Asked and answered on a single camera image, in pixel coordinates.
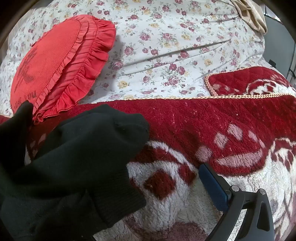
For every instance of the red heart ruffled pillow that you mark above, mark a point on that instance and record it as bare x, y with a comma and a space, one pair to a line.
53, 64

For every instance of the beige cloth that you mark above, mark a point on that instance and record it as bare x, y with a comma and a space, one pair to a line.
251, 12

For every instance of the black pants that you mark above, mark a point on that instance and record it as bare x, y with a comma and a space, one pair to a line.
69, 166

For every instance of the floral print quilt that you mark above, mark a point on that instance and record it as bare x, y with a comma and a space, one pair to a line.
161, 46

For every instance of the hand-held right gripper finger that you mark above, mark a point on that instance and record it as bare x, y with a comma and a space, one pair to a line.
214, 185

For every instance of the red and white plush blanket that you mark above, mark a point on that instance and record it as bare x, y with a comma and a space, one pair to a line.
208, 125

